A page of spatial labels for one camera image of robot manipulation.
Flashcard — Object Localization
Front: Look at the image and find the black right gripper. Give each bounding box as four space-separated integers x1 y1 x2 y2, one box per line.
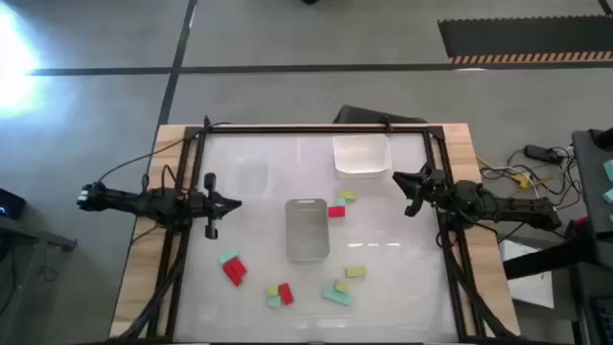
391 164 454 219

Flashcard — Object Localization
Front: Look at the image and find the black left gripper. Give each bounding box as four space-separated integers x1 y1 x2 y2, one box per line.
190 172 243 241

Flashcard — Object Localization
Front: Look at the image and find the clear plastic bin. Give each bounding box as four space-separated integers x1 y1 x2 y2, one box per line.
237 155 272 198

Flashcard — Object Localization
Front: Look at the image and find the white plastic bin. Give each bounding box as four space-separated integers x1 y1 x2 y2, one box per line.
331 134 394 181

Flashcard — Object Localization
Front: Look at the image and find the black case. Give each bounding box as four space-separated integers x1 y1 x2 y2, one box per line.
333 104 428 127

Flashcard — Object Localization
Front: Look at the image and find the long teal block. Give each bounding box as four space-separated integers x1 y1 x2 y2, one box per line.
321 284 353 308

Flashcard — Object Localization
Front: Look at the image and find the black power adapter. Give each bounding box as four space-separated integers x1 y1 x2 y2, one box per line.
524 144 564 164

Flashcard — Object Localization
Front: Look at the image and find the black diagonal strut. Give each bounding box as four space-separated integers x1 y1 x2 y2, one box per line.
502 235 596 281

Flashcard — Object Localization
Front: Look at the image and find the white paper sheet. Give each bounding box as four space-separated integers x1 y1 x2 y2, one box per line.
499 238 556 310

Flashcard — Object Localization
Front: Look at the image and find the dark side table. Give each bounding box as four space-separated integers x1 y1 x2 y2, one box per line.
572 127 613 270

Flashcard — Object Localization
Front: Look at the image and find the black hazard-striped floor mat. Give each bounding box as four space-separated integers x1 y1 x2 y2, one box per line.
438 14 613 66

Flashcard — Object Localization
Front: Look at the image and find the grey cart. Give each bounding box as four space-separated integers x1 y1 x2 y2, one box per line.
0 215 79 345

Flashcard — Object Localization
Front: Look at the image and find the dark grey desk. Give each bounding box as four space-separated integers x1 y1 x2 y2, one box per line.
570 272 613 345

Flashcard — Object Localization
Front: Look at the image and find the black device with blue light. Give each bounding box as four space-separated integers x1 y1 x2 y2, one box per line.
0 188 28 220

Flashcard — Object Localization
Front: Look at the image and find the black keyboard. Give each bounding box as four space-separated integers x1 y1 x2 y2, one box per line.
593 296 613 345

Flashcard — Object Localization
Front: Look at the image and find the grey handled plastic bin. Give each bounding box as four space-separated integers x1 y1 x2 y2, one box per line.
284 197 331 263

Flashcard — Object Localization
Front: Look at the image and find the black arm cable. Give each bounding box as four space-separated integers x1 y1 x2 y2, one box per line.
97 116 232 186

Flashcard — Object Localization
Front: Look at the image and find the black aluminium table frame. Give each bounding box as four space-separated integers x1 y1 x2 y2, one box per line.
119 124 516 344

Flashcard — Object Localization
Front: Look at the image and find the yellow floor cable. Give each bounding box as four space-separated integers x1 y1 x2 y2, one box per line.
477 154 552 191

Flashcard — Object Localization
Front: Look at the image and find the black floor cable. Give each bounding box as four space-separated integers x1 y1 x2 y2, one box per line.
478 148 583 241

